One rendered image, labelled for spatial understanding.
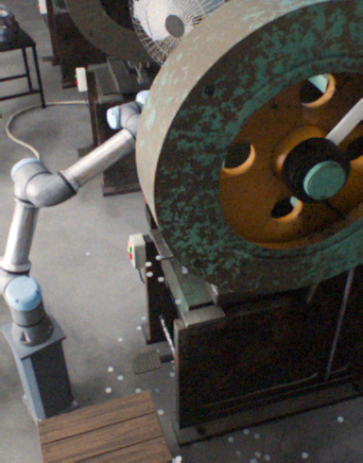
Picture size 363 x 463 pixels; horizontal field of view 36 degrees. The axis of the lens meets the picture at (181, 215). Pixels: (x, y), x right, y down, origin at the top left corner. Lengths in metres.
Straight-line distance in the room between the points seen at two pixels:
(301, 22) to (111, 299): 2.02
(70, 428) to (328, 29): 1.50
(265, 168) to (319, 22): 0.40
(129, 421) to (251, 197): 0.95
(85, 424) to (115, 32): 1.89
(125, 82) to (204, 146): 2.18
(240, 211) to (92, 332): 1.47
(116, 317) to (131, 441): 0.95
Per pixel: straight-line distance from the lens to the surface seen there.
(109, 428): 2.06
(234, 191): 1.45
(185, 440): 2.39
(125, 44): 3.05
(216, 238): 1.43
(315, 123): 1.45
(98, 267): 3.12
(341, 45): 1.30
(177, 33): 2.47
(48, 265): 3.18
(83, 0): 2.96
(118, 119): 2.02
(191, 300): 2.00
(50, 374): 2.32
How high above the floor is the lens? 2.08
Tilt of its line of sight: 37 degrees down
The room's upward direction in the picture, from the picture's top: 1 degrees counter-clockwise
